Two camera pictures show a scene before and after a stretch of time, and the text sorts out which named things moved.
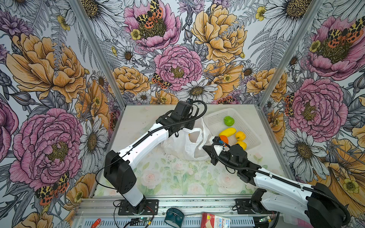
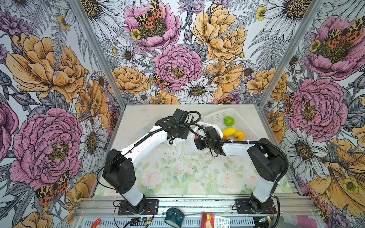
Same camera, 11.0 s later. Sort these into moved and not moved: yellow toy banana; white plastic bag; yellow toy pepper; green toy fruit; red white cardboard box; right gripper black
Moved: right gripper black; white plastic bag
Not moved: red white cardboard box; yellow toy pepper; green toy fruit; yellow toy banana
